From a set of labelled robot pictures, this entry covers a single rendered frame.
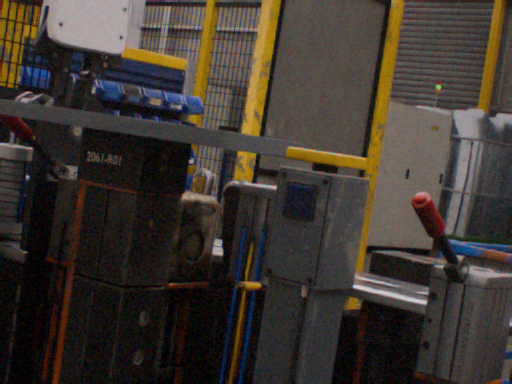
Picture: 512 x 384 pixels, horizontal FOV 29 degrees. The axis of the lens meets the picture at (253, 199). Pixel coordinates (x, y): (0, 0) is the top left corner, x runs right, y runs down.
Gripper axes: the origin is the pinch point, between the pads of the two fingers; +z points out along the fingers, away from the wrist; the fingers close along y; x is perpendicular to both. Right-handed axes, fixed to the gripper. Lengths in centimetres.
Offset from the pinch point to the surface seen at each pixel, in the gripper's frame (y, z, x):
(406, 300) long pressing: 32.4, 18.6, -30.2
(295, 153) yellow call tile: 6.0, 3.2, -36.9
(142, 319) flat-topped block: 4.3, 24.6, -16.8
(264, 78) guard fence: 212, -28, 239
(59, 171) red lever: 4.7, 10.5, 9.6
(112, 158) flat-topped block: -1.2, 6.9, -14.3
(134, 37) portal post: 266, -55, 451
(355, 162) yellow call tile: 10.7, 3.2, -40.6
